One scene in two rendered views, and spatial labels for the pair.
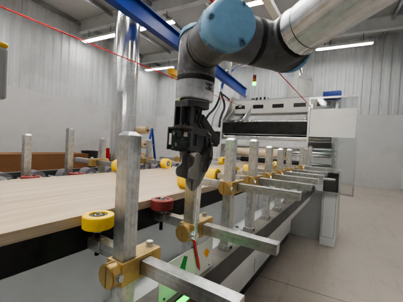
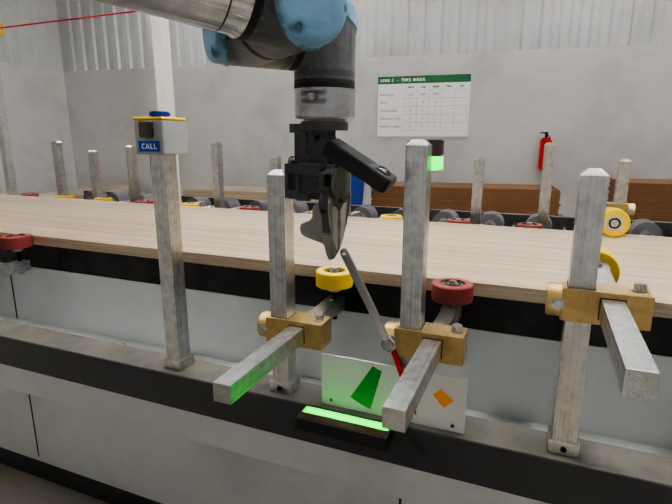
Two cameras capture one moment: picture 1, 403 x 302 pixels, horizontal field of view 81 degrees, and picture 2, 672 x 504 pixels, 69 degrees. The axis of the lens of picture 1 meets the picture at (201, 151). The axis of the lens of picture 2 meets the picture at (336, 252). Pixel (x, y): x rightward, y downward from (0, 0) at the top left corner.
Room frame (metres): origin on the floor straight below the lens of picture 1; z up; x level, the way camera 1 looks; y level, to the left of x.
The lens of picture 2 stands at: (0.44, -0.73, 1.18)
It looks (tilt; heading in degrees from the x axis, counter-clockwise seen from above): 13 degrees down; 80
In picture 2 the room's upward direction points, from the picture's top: straight up
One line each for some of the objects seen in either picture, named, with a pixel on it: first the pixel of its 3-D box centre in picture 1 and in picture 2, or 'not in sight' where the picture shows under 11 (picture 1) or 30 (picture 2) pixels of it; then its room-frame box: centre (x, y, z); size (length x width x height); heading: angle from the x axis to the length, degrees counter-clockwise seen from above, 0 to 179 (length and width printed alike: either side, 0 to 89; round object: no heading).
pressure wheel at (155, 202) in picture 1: (161, 213); (451, 308); (0.84, 0.13, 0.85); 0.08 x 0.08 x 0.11
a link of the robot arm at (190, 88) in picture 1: (195, 93); (323, 106); (0.57, 0.02, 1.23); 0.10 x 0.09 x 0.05; 57
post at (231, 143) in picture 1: (228, 198); (575, 329); (0.93, -0.12, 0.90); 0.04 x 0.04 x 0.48; 57
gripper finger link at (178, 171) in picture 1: (184, 171); (325, 228); (0.57, 0.04, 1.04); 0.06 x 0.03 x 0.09; 147
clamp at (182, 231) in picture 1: (194, 227); (425, 340); (0.74, 0.01, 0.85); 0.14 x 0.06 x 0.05; 147
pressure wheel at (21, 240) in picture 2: not in sight; (18, 253); (-0.21, 0.81, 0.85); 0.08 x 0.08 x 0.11
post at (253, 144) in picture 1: (251, 189); not in sight; (1.14, -0.25, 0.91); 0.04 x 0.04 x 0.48; 57
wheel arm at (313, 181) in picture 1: (271, 175); not in sight; (1.38, -0.42, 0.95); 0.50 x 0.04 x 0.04; 57
